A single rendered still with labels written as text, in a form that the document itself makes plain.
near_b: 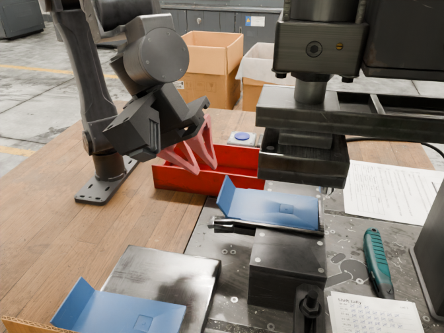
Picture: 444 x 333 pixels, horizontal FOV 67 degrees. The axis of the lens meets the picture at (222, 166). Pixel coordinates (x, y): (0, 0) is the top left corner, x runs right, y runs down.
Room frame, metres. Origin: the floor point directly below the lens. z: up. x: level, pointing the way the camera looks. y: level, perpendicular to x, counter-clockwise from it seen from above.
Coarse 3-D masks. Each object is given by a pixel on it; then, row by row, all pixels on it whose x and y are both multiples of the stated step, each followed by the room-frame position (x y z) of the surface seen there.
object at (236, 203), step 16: (224, 192) 0.43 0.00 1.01; (240, 192) 0.45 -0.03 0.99; (256, 192) 0.45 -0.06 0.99; (272, 192) 0.45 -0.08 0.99; (224, 208) 0.40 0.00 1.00; (240, 208) 0.41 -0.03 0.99; (256, 208) 0.41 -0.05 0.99; (272, 208) 0.41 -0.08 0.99; (304, 208) 0.41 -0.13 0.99; (288, 224) 0.38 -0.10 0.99; (304, 224) 0.38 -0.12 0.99
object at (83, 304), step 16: (80, 288) 0.30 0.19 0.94; (64, 304) 0.27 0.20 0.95; (80, 304) 0.28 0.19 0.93; (96, 304) 0.29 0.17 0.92; (112, 304) 0.29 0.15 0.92; (128, 304) 0.29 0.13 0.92; (144, 304) 0.29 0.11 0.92; (160, 304) 0.29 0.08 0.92; (64, 320) 0.26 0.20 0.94; (80, 320) 0.27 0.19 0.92; (96, 320) 0.27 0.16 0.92; (112, 320) 0.27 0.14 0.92; (128, 320) 0.27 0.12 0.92; (160, 320) 0.27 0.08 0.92; (176, 320) 0.27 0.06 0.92
